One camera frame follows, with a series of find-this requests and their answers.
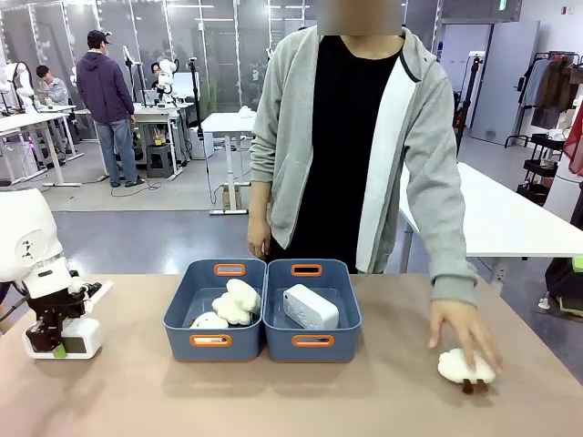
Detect small white standing desk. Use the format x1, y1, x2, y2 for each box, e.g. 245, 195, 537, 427
199, 111, 259, 217

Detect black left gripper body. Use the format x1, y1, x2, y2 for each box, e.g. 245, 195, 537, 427
27, 287, 90, 331

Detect white rectangular digital clock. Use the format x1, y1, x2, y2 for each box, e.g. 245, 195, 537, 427
282, 283, 341, 330

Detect black camera tripod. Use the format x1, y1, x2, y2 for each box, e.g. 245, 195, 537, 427
187, 56, 216, 140

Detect white digital clock dark display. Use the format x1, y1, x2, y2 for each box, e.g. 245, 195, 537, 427
22, 317, 104, 361

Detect blue plastic basket orange handles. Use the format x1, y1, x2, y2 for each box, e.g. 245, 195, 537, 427
262, 258, 363, 364
162, 258, 268, 363

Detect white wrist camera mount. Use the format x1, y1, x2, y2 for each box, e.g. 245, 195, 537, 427
67, 278, 115, 315

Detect brown hanging coat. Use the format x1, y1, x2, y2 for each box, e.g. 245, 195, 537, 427
535, 57, 576, 113

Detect person's right hand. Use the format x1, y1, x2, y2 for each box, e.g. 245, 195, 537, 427
247, 218, 273, 262

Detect person's right forearm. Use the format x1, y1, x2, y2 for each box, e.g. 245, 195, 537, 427
248, 140, 277, 222

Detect red cloth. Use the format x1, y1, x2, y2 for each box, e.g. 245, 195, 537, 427
563, 100, 583, 178

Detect man in purple hoodie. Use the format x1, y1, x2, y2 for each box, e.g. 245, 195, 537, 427
76, 29, 146, 188

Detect black clothes rack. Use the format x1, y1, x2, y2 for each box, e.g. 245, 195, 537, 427
504, 50, 583, 149

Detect person's left forearm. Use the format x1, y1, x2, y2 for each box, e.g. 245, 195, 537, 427
406, 172, 478, 305

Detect long white lab table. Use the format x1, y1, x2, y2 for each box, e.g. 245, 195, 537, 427
0, 110, 84, 188

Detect person in grey hoodie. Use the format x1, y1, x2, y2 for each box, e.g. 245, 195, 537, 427
249, 8, 462, 276

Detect seated person grey top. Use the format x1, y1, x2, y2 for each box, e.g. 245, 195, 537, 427
36, 65, 69, 108

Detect large white table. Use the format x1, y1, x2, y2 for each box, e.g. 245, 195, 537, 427
398, 161, 583, 286

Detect black utility cart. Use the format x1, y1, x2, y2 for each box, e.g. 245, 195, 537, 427
516, 133, 568, 207

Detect tall black light stand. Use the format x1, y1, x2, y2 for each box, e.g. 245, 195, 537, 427
455, 50, 486, 147

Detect white workstation desk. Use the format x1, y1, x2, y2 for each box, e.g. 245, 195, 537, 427
131, 100, 193, 181

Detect cardboard box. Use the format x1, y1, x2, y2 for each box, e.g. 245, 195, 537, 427
220, 181, 251, 212

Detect grey plastic stool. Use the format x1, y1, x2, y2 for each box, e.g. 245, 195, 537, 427
145, 143, 177, 179

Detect grey blue door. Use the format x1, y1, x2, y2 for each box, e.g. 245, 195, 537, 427
470, 20, 541, 146

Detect person's left hand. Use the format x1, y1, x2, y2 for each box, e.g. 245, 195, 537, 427
427, 300, 504, 377

